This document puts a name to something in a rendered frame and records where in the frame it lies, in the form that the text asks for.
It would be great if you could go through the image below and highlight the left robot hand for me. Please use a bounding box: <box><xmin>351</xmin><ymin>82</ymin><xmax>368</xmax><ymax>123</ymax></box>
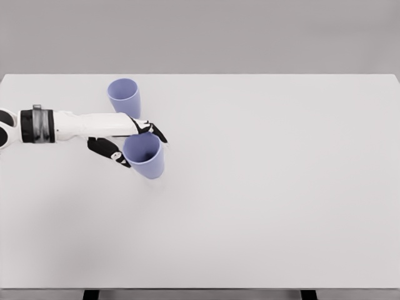
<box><xmin>86</xmin><ymin>112</ymin><xmax>168</xmax><ymax>169</ymax></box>

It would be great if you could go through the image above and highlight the lavender plastic cup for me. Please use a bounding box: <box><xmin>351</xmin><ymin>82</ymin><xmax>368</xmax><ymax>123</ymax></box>
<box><xmin>122</xmin><ymin>132</ymin><xmax>165</xmax><ymax>180</ymax></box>
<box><xmin>107</xmin><ymin>77</ymin><xmax>142</xmax><ymax>120</ymax></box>

